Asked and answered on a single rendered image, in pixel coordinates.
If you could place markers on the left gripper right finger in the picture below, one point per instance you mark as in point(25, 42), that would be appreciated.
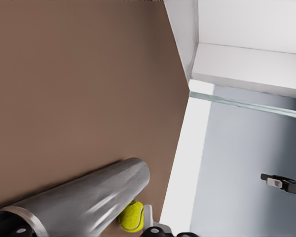
point(153, 228)

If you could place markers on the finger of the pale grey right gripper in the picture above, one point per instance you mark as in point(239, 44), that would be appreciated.
point(272, 181)

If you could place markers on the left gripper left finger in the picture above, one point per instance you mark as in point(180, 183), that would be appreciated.
point(21, 231)

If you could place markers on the silver tennis ball tube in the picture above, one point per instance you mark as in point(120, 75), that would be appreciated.
point(88, 195)

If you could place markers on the yellow tennis ball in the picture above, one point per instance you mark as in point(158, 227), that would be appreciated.
point(132, 217)

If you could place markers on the silver frame post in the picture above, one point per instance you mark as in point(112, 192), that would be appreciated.
point(246, 103)

